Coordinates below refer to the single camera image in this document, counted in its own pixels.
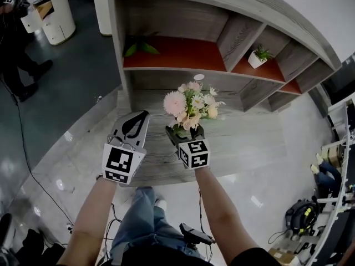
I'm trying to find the white open drawer unit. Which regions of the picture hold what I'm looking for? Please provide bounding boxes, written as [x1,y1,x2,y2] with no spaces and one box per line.
[20,0,54,34]

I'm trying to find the person's black sleeve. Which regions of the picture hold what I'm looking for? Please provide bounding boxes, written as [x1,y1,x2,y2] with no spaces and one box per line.
[229,247,283,266]

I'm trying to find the person's right forearm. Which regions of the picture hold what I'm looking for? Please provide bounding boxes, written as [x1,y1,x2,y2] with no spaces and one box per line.
[193,166,261,263]

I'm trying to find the long black floor cable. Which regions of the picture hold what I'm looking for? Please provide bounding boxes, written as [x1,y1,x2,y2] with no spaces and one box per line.
[0,78,74,228]

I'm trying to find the white curved desk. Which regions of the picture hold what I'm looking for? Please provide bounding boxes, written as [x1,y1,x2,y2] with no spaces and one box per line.
[316,98,355,266]

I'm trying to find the white cylindrical column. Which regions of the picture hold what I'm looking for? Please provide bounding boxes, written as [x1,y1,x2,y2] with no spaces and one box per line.
[90,0,113,37]

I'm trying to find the person's left forearm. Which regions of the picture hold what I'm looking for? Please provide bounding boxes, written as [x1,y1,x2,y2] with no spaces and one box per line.
[56,175,118,266]

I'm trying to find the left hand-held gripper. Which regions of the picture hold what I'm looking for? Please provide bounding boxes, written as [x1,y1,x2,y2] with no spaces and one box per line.
[102,110,151,186]

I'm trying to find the pink and white flowers bouquet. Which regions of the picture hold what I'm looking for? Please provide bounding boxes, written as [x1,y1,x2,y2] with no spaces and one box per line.
[163,73,227,135]

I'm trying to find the cardboard box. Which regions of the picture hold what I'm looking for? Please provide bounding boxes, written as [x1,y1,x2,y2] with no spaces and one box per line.
[267,246,297,266]

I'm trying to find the person's blue jeans leg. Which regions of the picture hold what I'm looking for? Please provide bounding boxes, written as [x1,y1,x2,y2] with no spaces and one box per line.
[109,186,206,266]

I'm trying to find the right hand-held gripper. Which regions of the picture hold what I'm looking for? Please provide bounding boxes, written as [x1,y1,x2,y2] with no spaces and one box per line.
[165,124,211,170]

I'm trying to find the black device on floor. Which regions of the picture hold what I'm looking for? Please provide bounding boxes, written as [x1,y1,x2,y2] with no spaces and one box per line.
[179,222,216,245]

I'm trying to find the white round cabinet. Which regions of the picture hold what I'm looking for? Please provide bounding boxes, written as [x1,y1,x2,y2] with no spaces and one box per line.
[40,0,77,47]

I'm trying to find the black bag with yellow trim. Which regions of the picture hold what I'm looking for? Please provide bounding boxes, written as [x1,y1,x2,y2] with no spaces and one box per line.
[285,197,320,237]

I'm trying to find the person's white shoe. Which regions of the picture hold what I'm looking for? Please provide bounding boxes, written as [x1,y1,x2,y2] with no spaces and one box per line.
[154,195,168,211]

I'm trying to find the grey wooden shelf unit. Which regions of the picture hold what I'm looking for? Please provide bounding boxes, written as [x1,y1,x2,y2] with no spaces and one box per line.
[106,0,342,114]

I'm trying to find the grey wooden table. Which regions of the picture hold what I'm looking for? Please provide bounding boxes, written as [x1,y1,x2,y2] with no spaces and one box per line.
[115,89,288,187]

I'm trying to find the small plant in white pot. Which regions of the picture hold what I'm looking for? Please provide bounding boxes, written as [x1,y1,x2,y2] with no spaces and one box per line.
[247,44,275,70]

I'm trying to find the green leafy plant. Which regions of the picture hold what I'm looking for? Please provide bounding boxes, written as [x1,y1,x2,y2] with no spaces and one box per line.
[123,31,161,58]

